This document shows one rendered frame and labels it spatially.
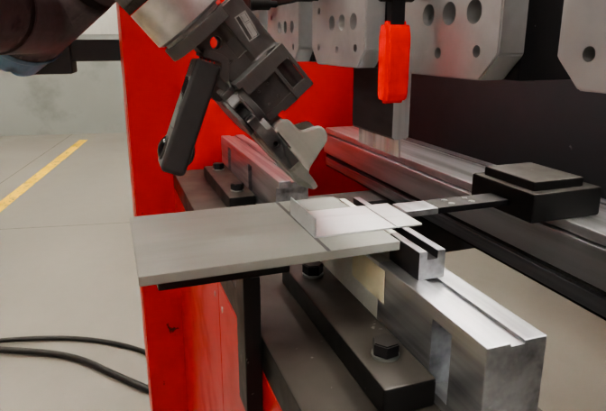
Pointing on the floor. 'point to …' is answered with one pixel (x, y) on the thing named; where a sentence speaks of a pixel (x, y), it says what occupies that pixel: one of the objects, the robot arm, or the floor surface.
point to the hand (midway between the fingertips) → (303, 184)
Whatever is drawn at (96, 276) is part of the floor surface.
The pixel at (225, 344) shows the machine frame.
